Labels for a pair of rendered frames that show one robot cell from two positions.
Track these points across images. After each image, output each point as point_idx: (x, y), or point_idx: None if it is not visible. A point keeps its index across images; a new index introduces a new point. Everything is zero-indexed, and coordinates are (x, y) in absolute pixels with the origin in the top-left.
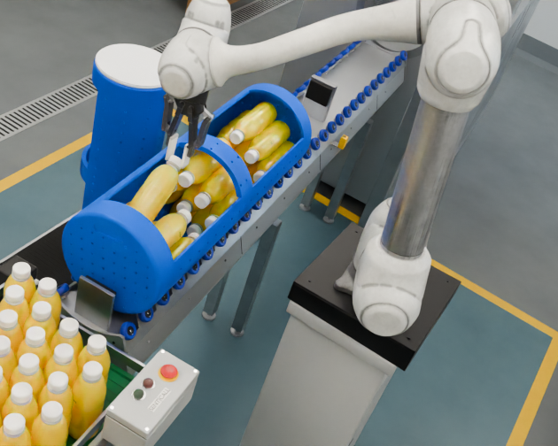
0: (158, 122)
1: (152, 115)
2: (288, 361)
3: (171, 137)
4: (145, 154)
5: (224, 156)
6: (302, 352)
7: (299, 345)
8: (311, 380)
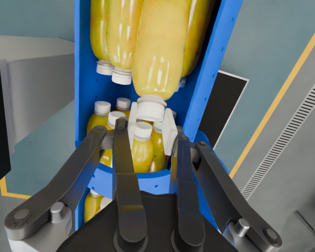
0: (200, 206)
1: (206, 209)
2: (25, 53)
3: (174, 133)
4: (197, 184)
5: (104, 178)
6: (4, 52)
7: (4, 53)
8: (3, 46)
